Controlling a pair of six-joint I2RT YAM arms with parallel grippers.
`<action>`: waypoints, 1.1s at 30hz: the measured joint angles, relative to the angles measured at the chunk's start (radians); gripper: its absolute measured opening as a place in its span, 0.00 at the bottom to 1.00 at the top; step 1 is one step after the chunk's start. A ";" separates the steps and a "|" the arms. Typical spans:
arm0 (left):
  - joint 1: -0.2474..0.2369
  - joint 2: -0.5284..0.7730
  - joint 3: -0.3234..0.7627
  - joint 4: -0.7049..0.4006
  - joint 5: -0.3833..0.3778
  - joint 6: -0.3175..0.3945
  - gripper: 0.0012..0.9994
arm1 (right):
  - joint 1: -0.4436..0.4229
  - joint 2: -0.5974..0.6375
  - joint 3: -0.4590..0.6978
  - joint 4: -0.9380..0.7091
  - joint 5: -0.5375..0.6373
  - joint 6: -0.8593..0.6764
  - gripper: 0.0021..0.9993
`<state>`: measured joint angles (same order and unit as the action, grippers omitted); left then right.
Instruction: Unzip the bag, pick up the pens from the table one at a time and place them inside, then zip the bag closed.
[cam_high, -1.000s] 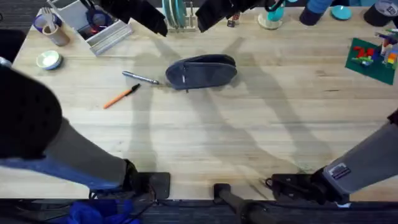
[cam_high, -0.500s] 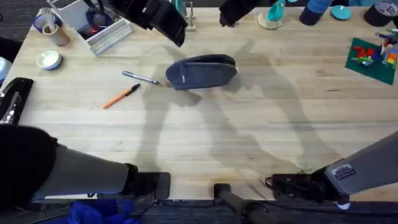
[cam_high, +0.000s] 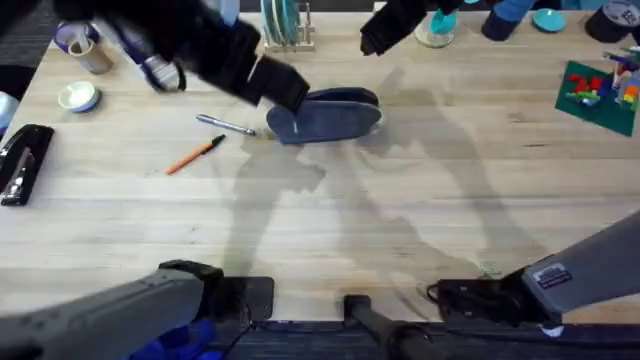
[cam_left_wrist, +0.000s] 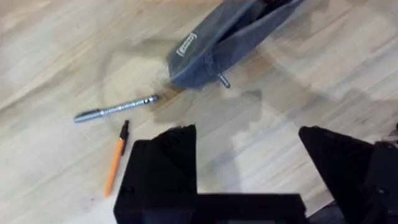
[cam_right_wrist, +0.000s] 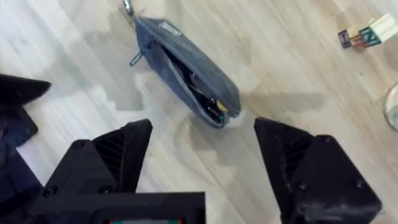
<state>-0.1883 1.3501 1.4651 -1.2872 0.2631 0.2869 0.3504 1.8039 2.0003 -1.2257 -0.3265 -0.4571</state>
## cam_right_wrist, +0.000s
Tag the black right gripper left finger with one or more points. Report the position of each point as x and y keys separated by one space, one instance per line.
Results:
x=102 y=168

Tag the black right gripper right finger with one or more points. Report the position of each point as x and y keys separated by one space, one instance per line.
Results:
x=323 y=180

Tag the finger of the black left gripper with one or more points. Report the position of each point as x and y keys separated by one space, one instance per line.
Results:
x=21 y=88
x=15 y=126

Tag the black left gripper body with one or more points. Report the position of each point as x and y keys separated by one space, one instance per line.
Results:
x=14 y=183

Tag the grey soft zip bag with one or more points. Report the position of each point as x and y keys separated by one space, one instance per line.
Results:
x=189 y=68

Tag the round white plate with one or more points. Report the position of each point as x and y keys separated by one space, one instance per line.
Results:
x=392 y=107

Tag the wooden block with purple print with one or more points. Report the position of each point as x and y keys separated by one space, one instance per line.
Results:
x=344 y=38

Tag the wooden block with green print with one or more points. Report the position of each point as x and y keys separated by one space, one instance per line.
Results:
x=370 y=35

